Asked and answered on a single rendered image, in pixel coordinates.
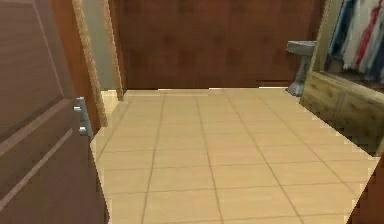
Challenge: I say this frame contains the light wooden open wardrobe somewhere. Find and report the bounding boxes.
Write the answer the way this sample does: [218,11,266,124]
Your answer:
[299,0,384,158]

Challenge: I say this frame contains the hanging clothes in wardrobe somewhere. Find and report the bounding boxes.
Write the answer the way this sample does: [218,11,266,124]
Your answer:
[327,0,384,84]

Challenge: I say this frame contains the brown wooden room door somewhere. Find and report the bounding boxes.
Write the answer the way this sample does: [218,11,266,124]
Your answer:
[0,0,110,224]

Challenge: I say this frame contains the silver door handle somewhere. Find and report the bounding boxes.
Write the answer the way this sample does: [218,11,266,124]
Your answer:
[72,96,95,141]

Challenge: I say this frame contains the grey pedestal sink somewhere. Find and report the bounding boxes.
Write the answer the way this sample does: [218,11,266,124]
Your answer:
[285,40,317,98]

